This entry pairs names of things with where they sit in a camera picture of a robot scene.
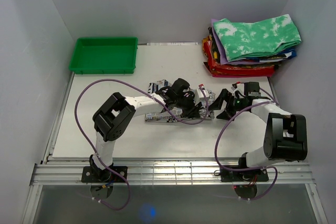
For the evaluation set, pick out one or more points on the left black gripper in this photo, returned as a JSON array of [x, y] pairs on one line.
[[191, 113]]

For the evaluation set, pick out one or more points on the yellow black folded trousers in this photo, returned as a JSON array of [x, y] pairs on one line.
[[211, 45]]

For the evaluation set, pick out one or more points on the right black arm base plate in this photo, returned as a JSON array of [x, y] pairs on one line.
[[248, 176]]

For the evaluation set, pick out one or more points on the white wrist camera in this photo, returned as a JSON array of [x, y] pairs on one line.
[[201, 94], [238, 89]]

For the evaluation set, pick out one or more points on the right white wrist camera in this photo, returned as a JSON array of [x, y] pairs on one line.
[[238, 89]]

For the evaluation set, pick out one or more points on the blue folded trousers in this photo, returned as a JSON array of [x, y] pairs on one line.
[[286, 54]]

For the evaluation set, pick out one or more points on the newspaper print trousers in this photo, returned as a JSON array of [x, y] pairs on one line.
[[166, 117]]

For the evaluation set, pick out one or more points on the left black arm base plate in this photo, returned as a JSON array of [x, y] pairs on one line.
[[91, 175]]

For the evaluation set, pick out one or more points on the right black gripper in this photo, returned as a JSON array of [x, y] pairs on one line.
[[217, 104]]

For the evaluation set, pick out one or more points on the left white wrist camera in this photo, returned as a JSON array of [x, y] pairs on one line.
[[201, 94]]

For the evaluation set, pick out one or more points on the aluminium frame rail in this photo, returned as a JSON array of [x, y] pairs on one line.
[[166, 172]]

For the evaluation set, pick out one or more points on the red folded trousers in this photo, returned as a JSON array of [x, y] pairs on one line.
[[228, 71]]

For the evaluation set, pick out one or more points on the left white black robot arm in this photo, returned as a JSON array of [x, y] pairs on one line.
[[113, 117]]

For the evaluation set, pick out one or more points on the green plastic tray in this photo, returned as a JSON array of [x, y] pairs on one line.
[[104, 55]]

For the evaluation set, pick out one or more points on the green tie-dye folded trousers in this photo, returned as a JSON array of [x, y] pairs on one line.
[[257, 40]]

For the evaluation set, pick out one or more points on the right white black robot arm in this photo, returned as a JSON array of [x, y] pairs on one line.
[[286, 133]]

